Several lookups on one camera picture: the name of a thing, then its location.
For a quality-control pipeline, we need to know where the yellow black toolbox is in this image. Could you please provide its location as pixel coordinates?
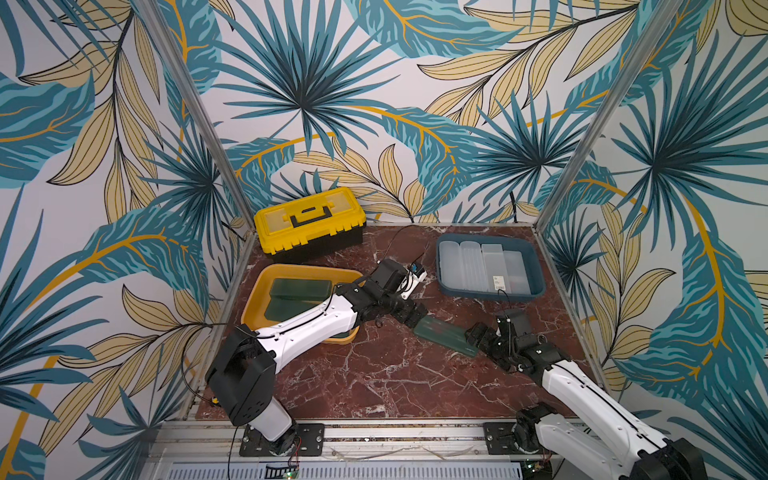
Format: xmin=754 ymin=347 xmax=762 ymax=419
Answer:
xmin=254 ymin=187 xmax=367 ymax=264

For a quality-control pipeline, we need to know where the green pencil case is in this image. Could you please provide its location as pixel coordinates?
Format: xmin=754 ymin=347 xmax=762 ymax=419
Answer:
xmin=264 ymin=298 xmax=319 ymax=322
xmin=413 ymin=316 xmax=478 ymax=358
xmin=270 ymin=278 xmax=332 ymax=301

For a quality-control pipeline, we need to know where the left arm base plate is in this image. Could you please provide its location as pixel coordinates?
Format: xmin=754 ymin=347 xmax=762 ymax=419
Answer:
xmin=239 ymin=423 xmax=325 ymax=457

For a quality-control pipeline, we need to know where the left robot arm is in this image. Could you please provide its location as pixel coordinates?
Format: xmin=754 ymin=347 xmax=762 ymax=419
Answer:
xmin=205 ymin=258 xmax=427 ymax=455

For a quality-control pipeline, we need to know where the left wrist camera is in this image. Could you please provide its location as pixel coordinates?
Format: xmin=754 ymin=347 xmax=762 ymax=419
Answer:
xmin=398 ymin=262 xmax=427 ymax=300

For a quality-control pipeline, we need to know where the teal plastic tray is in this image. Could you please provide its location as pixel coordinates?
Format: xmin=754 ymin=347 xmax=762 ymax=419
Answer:
xmin=436 ymin=233 xmax=546 ymax=303

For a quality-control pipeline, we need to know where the clear ribbed case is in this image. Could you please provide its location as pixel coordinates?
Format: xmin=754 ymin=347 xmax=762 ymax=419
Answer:
xmin=439 ymin=241 xmax=464 ymax=290

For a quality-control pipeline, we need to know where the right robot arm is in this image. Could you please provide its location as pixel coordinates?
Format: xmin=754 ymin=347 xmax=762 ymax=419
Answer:
xmin=465 ymin=309 xmax=707 ymax=479

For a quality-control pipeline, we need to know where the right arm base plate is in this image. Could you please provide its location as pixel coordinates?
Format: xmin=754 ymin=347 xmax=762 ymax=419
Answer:
xmin=482 ymin=421 xmax=548 ymax=457

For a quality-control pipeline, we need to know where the aluminium front rail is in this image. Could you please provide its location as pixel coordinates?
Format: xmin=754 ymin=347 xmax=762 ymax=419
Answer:
xmin=143 ymin=418 xmax=655 ymax=480

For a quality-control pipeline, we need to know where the clear case stack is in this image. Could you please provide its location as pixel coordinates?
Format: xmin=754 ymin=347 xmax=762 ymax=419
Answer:
xmin=503 ymin=251 xmax=531 ymax=295

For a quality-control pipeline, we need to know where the yellow plastic tray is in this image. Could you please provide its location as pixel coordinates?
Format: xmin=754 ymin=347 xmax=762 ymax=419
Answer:
xmin=241 ymin=264 xmax=361 ymax=352

